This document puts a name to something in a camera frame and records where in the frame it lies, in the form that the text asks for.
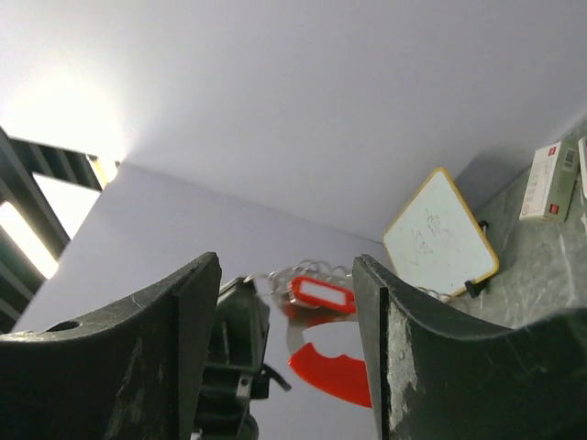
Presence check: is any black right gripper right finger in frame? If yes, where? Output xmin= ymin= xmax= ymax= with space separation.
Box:
xmin=352 ymin=255 xmax=586 ymax=439

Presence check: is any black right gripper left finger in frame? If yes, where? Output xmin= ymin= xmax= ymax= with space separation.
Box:
xmin=1 ymin=252 xmax=222 ymax=439

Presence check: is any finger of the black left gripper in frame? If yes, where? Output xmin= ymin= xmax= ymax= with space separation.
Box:
xmin=201 ymin=278 xmax=291 ymax=440

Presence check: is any red tagged key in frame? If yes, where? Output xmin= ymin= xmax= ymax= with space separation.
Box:
xmin=290 ymin=276 xmax=356 ymax=314

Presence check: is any grey keyring holder red handle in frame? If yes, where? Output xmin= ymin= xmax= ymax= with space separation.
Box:
xmin=242 ymin=258 xmax=455 ymax=409

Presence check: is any white and green carton box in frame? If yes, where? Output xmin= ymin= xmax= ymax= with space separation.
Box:
xmin=519 ymin=141 xmax=579 ymax=223

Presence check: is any white stapler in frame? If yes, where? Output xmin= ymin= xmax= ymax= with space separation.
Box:
xmin=578 ymin=137 xmax=587 ymax=198

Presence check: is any small whiteboard with yellow frame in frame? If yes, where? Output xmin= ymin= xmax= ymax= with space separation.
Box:
xmin=383 ymin=168 xmax=499 ymax=303

